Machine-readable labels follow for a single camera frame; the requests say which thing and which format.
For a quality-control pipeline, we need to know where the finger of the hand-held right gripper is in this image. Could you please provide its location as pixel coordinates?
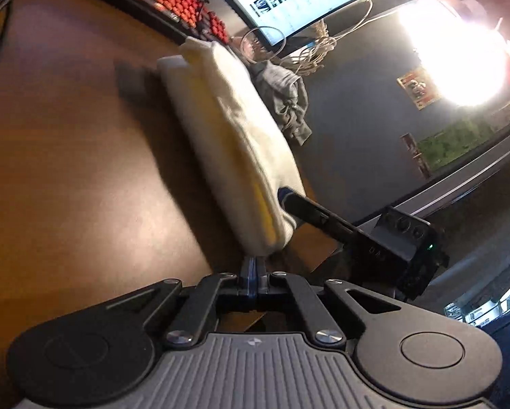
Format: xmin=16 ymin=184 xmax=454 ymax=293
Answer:
xmin=278 ymin=185 xmax=354 ymax=242

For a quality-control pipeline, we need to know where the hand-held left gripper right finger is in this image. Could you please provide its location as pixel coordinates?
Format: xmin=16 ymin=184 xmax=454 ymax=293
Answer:
xmin=257 ymin=257 xmax=403 ymax=347

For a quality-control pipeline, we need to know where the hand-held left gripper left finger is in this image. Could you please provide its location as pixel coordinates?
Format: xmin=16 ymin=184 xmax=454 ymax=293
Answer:
xmin=106 ymin=256 xmax=258 ymax=349

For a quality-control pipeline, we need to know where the cream knit vest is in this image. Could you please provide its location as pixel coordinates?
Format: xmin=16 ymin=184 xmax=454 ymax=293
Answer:
xmin=157 ymin=36 xmax=305 ymax=257

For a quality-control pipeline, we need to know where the grey ribbed garment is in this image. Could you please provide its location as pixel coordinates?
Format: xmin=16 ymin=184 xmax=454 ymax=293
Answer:
xmin=250 ymin=60 xmax=314 ymax=146

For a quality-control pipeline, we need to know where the cream ornate round mirror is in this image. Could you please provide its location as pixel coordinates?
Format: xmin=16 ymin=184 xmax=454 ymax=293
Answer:
xmin=296 ymin=20 xmax=337 ymax=74

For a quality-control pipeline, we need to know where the green wall poster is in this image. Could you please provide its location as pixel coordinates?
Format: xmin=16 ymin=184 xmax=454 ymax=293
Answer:
xmin=416 ymin=97 xmax=510 ymax=168

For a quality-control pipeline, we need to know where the white looped cable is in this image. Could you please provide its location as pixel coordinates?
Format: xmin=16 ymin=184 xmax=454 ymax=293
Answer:
xmin=239 ymin=25 xmax=288 ymax=65

